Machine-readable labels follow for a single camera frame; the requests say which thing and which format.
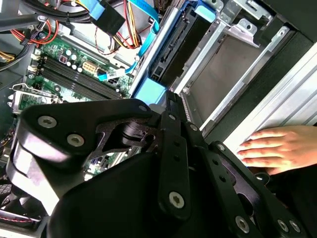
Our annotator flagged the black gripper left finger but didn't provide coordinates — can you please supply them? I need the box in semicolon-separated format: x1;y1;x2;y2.
5;91;193;221

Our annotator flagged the person's bare hand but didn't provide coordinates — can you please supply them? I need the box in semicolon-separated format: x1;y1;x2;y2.
236;124;317;176

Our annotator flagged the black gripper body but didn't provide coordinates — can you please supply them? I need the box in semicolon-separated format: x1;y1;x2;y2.
48;151;233;238

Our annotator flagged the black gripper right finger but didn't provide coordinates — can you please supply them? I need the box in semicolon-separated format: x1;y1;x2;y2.
174;92;309;238

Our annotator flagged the hard disk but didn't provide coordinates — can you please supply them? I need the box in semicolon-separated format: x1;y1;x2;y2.
129;3;216;105

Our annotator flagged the orange power wire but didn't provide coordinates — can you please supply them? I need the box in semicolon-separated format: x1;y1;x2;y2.
116;0;143;49

